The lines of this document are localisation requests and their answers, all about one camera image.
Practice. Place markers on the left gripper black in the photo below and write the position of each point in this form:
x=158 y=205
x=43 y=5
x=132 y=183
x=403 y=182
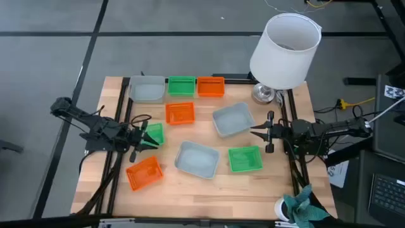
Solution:
x=136 y=139

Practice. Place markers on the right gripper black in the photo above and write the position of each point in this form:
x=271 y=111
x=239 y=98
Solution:
x=278 y=131

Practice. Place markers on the green plastic mesh basket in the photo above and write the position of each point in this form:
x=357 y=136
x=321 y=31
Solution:
x=158 y=130
x=181 y=86
x=245 y=159

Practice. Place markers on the orange plastic mesh basket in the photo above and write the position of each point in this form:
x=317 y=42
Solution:
x=180 y=113
x=211 y=87
x=144 y=173

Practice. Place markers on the gray plastic bin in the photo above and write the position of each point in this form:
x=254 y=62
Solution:
x=147 y=90
x=196 y=160
x=233 y=119

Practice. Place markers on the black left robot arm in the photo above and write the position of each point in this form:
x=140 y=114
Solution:
x=95 y=126

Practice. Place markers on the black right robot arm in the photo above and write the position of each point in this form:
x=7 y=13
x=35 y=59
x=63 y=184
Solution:
x=329 y=128

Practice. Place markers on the white shade silver table lamp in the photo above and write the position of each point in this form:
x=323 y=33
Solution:
x=284 y=50

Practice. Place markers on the teal plant in white pot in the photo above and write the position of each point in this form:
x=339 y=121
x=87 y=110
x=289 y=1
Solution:
x=300 y=206

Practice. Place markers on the white printed paper sheet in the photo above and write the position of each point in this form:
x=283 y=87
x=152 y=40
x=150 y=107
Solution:
x=338 y=174

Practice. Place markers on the black stand foot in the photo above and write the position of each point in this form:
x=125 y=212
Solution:
x=359 y=81

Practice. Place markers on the black desk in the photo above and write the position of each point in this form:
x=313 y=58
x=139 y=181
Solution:
x=360 y=177

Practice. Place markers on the black monitor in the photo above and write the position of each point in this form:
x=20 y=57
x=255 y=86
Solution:
x=389 y=126

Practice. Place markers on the white black patterned tag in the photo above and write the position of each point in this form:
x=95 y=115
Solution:
x=394 y=92

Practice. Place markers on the dark chair base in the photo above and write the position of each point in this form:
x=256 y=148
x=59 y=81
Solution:
x=9 y=146

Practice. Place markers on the black keyboard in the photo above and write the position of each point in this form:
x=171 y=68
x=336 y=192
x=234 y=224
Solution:
x=387 y=196

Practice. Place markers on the black stand leg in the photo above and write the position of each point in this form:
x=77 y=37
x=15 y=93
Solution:
x=384 y=25

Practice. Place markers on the black aluminium frame rail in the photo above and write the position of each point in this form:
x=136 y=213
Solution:
x=294 y=175
x=304 y=172
x=117 y=111
x=128 y=109

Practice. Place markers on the black frame beam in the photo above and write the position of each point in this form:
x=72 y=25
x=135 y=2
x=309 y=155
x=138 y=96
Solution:
x=47 y=221

